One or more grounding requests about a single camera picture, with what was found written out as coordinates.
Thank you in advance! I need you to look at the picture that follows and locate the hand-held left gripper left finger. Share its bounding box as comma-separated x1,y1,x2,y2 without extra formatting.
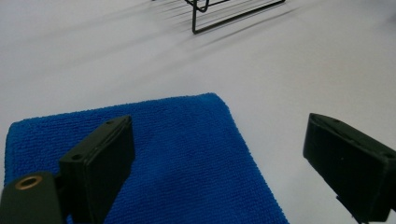
58,115,136,224

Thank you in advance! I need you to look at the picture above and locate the black wire rack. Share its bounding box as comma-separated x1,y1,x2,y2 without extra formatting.
151,0,287,35

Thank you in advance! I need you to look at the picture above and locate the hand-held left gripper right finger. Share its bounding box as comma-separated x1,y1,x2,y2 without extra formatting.
303,112,396,224

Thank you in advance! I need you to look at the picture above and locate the blue microfibre towel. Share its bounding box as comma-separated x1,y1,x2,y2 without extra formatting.
3,92,290,224

